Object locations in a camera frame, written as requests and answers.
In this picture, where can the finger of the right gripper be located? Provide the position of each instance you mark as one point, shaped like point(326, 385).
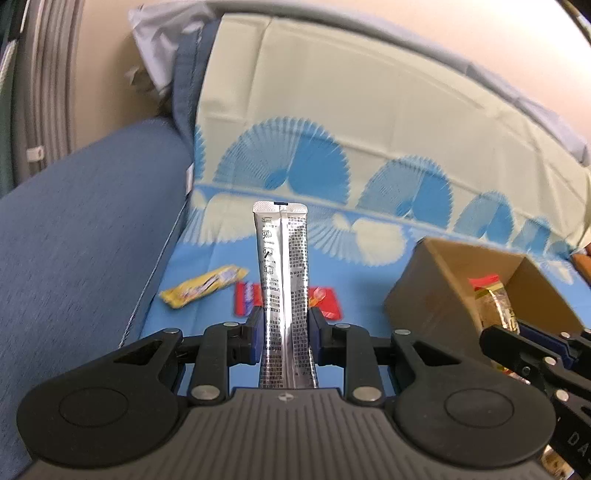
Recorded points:
point(567, 390)
point(573, 349)

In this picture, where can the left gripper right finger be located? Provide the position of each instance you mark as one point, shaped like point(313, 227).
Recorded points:
point(358, 354)

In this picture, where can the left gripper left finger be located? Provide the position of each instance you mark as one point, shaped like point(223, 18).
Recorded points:
point(221, 346)

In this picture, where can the red peanut snack packet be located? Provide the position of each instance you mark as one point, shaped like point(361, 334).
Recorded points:
point(249, 295)

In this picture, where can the small red nut bar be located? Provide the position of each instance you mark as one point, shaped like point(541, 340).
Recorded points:
point(493, 303)

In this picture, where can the yellow chocolate bar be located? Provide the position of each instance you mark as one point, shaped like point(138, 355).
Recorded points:
point(196, 288)

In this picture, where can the round puffed grain cake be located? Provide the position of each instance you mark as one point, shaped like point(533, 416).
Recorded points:
point(555, 465)

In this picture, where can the lower orange cushion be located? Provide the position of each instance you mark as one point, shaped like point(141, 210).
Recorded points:
point(582, 263)

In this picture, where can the open cardboard box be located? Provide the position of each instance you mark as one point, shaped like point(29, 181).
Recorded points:
point(450, 292)

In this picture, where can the blue fan-patterned cloth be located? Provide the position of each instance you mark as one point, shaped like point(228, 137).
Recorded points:
point(385, 147)

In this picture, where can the grey curtain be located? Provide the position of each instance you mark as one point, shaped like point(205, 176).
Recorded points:
point(38, 55)

